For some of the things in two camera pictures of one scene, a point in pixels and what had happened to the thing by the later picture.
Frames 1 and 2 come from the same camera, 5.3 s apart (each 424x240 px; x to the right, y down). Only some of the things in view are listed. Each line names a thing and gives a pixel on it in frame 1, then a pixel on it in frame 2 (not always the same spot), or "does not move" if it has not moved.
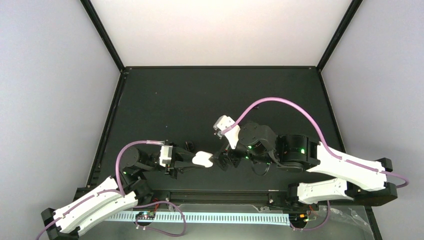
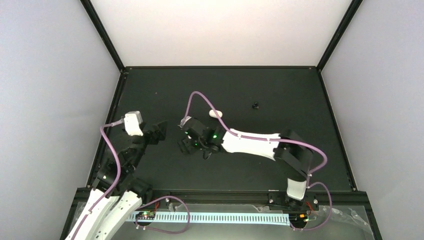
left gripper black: x=178 y=154 → x=159 y=132
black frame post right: x=347 y=17 does not move
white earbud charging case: x=202 y=158 → x=212 y=114
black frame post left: x=90 y=10 does not move
